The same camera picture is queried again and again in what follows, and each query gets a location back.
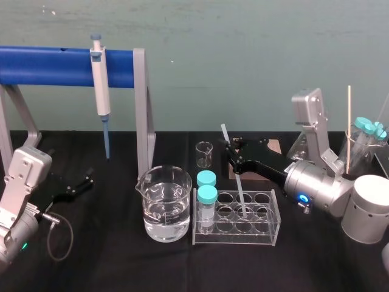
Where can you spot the thin wooden stick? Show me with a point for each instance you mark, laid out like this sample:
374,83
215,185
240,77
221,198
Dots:
349,121

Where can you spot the teal capped sample tube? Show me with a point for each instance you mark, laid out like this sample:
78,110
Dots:
378,127
206,178
207,197
384,134
364,124

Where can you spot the clear acrylic tube rack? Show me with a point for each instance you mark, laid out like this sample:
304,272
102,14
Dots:
243,234

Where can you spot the small empty glass beaker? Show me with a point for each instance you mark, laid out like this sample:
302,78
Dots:
204,155

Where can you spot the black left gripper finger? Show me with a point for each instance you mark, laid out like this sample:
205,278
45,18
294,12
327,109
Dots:
79,190
87,175

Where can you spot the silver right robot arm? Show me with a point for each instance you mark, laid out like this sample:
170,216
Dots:
322,185

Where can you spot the large glass beaker with water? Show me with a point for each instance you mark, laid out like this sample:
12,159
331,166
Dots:
165,210

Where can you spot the clear glass conical flask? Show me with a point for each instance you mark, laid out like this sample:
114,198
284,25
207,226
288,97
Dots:
297,149

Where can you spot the white and blue pipette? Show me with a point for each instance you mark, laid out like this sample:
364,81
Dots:
101,91

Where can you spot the blue and grey pipette stand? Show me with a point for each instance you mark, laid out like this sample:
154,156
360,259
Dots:
45,65

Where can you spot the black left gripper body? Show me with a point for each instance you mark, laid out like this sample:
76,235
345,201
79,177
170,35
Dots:
59,190

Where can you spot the clear stirring rod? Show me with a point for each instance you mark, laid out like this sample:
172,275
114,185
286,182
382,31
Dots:
240,190

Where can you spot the glass beaker holding tubes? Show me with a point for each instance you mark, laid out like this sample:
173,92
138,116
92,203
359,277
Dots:
363,155

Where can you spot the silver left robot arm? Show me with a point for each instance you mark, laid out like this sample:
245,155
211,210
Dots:
21,182

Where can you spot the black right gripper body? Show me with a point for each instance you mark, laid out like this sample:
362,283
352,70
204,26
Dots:
263,161

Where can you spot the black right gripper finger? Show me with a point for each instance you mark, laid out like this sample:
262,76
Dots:
232,161
237,143

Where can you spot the black table cloth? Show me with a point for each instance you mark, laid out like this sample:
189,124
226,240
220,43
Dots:
115,267

